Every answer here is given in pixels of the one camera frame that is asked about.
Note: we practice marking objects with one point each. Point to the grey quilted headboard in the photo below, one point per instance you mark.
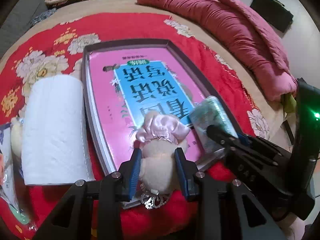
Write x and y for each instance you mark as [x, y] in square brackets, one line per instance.
[19, 21]

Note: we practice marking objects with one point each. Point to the pink folded quilt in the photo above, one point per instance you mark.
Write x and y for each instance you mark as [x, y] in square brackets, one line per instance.
[245, 34]

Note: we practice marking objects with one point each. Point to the green floral tissue pack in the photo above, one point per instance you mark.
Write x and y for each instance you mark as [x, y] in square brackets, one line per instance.
[210, 112]

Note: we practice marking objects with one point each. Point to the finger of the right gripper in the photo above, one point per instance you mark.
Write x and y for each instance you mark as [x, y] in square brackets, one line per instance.
[263, 146]
[222, 136]

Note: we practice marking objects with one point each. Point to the white blue snack packet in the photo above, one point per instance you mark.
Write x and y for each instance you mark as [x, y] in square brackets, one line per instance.
[8, 192]

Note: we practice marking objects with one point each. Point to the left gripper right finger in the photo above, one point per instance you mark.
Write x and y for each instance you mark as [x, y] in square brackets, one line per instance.
[225, 210]

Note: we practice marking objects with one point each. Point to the white paper towel roll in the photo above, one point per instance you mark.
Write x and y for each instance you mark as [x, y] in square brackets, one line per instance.
[54, 138]

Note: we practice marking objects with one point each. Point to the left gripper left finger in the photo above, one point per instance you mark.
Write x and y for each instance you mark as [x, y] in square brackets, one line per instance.
[71, 218]

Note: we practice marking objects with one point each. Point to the black wall television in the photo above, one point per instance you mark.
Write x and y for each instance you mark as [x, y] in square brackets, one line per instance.
[274, 13]

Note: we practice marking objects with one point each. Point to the pink and blue book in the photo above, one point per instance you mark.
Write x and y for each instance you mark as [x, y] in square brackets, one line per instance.
[124, 84]

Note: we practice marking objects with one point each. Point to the dark tray box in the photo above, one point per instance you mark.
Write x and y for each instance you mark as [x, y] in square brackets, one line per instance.
[195, 151]

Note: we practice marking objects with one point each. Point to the plush doll with pink dress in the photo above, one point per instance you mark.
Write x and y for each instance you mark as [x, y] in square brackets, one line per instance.
[159, 137]

